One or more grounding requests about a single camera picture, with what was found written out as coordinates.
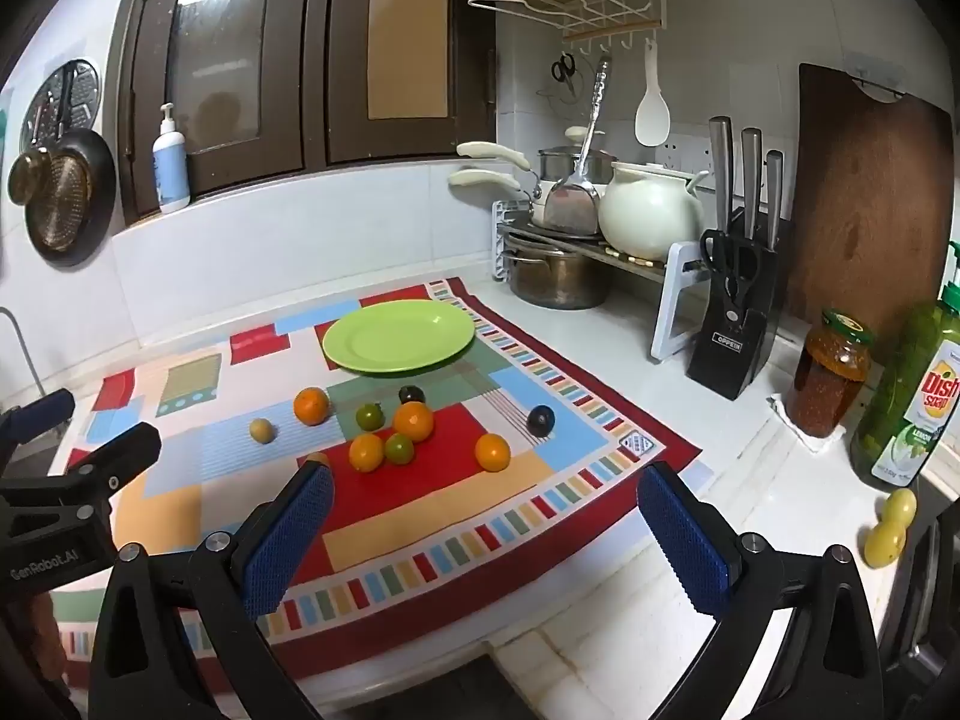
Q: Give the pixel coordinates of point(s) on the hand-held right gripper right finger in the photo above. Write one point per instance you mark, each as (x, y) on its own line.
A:
(686, 540)

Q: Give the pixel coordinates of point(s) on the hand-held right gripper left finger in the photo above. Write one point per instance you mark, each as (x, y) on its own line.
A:
(289, 532)

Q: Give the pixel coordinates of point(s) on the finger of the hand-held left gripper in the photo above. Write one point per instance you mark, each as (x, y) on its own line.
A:
(124, 454)
(45, 409)

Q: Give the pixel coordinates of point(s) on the small brownish fruit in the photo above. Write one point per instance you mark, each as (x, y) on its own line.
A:
(319, 457)

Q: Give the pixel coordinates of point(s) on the small yellow fruit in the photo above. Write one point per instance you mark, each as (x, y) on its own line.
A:
(262, 430)

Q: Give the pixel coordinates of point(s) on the orange tomato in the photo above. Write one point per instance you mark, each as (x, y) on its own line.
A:
(367, 453)
(413, 421)

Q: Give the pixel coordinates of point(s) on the orange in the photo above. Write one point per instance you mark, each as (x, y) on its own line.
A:
(312, 406)
(493, 452)

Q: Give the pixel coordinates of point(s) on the round green fruit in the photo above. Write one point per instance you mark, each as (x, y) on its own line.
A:
(399, 449)

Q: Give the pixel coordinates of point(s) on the green tomato with stem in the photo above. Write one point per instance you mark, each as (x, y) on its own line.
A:
(370, 415)

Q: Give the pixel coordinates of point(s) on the dark plum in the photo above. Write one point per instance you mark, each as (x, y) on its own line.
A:
(411, 394)
(540, 421)

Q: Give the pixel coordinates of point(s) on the green plate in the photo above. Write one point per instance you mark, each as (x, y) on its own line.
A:
(397, 337)

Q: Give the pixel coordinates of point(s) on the metal faucet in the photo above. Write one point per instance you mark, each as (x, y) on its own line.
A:
(26, 345)

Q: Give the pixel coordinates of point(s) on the colourful patchwork printed mat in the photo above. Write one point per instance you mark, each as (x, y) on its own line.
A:
(450, 510)

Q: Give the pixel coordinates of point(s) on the white cloth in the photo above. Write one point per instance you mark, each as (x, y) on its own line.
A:
(784, 409)

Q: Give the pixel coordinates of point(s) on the pale yellow lemon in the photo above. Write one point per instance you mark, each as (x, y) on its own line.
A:
(898, 510)
(883, 546)

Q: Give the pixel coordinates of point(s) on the black knife block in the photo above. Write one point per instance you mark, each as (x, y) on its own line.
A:
(724, 345)

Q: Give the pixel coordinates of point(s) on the glass jar of sauce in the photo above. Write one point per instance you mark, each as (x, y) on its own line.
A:
(829, 390)

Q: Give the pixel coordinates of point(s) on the brass mesh strainer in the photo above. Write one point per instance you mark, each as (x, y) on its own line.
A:
(64, 202)

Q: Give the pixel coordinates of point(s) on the black frying pan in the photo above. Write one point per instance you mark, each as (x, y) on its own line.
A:
(101, 187)

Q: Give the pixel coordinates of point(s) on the brass ladle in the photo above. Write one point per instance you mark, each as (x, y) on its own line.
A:
(26, 176)

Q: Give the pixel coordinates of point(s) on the white dish rack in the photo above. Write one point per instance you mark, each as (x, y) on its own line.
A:
(675, 292)

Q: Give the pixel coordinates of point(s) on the black stove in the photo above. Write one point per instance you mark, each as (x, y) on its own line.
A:
(922, 615)

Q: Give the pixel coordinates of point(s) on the green dish soap bottle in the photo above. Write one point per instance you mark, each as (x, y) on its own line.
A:
(892, 390)

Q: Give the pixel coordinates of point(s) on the white blue pump bottle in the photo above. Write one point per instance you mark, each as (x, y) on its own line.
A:
(171, 172)

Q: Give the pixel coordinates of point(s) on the large steel pot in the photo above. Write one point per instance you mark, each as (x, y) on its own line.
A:
(555, 277)

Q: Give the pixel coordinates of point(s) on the black kitchen shears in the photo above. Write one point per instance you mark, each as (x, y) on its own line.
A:
(720, 247)

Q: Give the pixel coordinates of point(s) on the round metal grill plate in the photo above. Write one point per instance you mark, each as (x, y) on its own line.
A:
(84, 90)

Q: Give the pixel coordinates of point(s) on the white ceramic pot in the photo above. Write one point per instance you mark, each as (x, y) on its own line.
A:
(645, 210)

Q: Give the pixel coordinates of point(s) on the steel spatula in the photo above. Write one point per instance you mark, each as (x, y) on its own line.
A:
(570, 202)

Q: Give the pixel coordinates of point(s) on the brown framed window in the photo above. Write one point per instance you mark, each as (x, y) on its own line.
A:
(315, 127)

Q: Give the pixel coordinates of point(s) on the wooden cutting board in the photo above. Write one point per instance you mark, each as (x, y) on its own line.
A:
(862, 202)

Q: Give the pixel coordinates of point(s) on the steel pot with lid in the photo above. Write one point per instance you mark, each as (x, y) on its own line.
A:
(559, 165)

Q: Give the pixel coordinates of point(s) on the white rice paddle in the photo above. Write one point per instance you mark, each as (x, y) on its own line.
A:
(652, 120)

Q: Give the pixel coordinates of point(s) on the black hanging scissors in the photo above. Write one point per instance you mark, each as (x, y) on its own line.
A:
(564, 71)

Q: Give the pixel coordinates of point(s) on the white wall socket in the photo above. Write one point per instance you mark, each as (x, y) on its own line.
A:
(686, 154)

